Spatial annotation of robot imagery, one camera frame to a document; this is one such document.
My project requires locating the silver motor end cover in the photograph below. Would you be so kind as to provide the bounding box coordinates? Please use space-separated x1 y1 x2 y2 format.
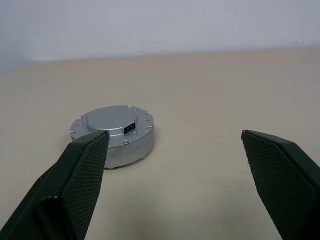
69 104 155 150

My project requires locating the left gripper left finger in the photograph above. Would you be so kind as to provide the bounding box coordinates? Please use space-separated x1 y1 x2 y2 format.
0 130 111 240

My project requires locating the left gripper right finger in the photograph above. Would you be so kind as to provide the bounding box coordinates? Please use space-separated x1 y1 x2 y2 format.
240 129 320 240

